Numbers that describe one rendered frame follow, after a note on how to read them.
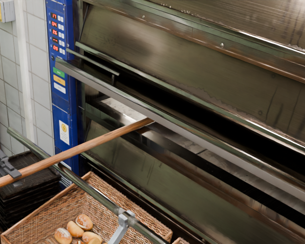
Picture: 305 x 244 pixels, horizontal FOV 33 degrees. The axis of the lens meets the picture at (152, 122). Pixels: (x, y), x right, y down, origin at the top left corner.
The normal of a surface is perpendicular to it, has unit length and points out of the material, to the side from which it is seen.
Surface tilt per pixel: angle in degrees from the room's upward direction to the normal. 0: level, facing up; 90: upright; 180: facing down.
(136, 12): 90
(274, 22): 70
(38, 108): 90
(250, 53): 90
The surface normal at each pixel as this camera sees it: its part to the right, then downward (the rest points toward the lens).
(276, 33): -0.67, -0.01
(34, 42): -0.73, 0.30
